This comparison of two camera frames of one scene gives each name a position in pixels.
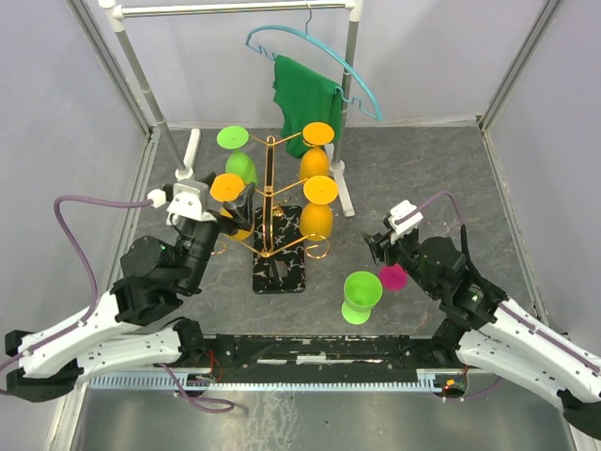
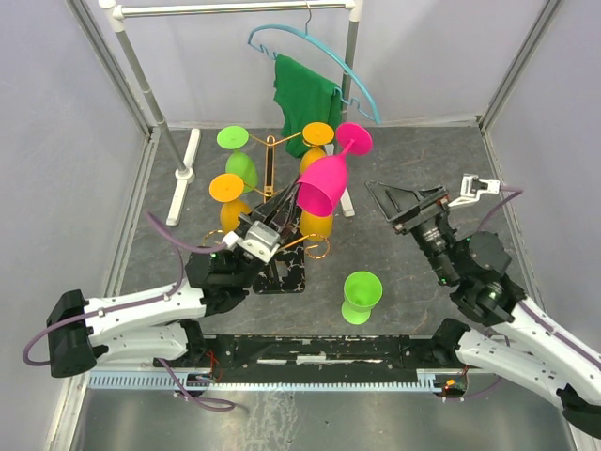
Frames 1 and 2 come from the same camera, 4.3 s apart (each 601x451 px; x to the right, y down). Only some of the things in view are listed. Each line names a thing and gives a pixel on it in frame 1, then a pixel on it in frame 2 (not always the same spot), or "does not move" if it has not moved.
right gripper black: x=377 y=244 -> x=394 y=202
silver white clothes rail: x=115 y=11 does not move
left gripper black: x=242 y=208 -> x=279 y=212
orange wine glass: x=227 y=187 does not move
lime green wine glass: x=234 y=137 does not move
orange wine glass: x=315 y=160 does not move
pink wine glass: x=393 y=277 -> x=322 y=185
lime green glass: x=362 y=290 does not move
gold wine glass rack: x=280 y=246 does not move
